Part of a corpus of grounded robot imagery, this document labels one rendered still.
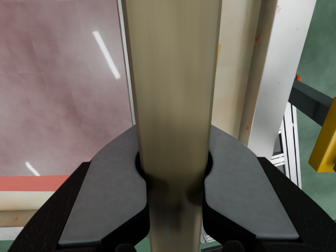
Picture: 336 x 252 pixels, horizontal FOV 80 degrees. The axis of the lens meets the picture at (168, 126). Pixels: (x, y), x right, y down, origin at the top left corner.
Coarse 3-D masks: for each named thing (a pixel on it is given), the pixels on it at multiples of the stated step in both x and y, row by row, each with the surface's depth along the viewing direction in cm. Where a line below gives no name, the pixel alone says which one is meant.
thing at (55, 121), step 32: (0, 96) 27; (32, 96) 27; (64, 96) 27; (96, 96) 27; (0, 128) 29; (32, 128) 29; (64, 128) 29; (96, 128) 29; (128, 128) 29; (0, 160) 32; (32, 160) 32; (64, 160) 32
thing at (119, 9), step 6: (120, 0) 11; (120, 6) 11; (120, 12) 11; (120, 18) 11; (120, 24) 12; (120, 30) 12; (126, 48) 12; (126, 54) 12; (126, 60) 12; (126, 66) 13; (126, 72) 13; (126, 78) 13; (132, 102) 14; (132, 108) 14; (132, 114) 14; (132, 120) 15
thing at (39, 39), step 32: (0, 0) 21; (32, 0) 21; (64, 0) 22; (96, 0) 22; (0, 32) 23; (32, 32) 23; (64, 32) 23; (96, 32) 23; (0, 64) 25; (32, 64) 25; (64, 64) 25; (96, 64) 25
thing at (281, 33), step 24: (264, 0) 21; (288, 0) 19; (312, 0) 19; (264, 24) 21; (288, 24) 20; (264, 48) 21; (288, 48) 21; (264, 72) 22; (288, 72) 22; (264, 96) 23; (288, 96) 24; (264, 120) 25; (264, 144) 27; (0, 216) 37; (24, 216) 37
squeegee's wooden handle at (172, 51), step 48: (144, 0) 5; (192, 0) 5; (144, 48) 6; (192, 48) 6; (144, 96) 7; (192, 96) 7; (144, 144) 8; (192, 144) 8; (192, 192) 9; (192, 240) 11
